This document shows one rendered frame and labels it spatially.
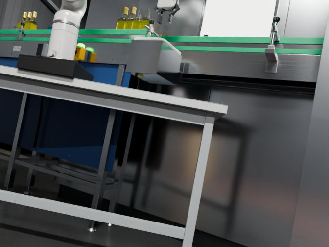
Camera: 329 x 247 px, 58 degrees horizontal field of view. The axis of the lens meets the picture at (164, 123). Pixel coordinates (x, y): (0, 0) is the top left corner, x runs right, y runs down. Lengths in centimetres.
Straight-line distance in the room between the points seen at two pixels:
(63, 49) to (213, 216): 115
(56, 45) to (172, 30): 77
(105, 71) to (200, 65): 56
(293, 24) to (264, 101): 43
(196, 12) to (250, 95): 62
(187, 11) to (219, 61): 52
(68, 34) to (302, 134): 122
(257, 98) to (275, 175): 41
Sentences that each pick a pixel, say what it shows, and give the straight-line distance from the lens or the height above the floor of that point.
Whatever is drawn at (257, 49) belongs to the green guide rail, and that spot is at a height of 107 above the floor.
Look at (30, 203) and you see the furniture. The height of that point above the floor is 17.
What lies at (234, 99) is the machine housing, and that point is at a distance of 170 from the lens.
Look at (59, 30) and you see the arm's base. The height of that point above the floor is 96.
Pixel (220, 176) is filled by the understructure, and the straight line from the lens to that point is 168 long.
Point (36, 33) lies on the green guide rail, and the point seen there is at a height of 111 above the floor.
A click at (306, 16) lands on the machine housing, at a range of 179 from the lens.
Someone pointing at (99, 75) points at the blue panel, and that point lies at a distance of 180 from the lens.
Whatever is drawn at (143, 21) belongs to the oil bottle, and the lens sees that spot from 188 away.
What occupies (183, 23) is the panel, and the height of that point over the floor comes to 128.
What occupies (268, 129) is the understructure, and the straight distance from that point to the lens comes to 164.
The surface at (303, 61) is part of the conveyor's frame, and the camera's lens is 148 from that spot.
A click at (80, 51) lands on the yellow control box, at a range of 182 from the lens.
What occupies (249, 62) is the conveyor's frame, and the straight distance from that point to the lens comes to 151.
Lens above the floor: 57
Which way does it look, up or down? 3 degrees up
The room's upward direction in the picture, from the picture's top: 11 degrees clockwise
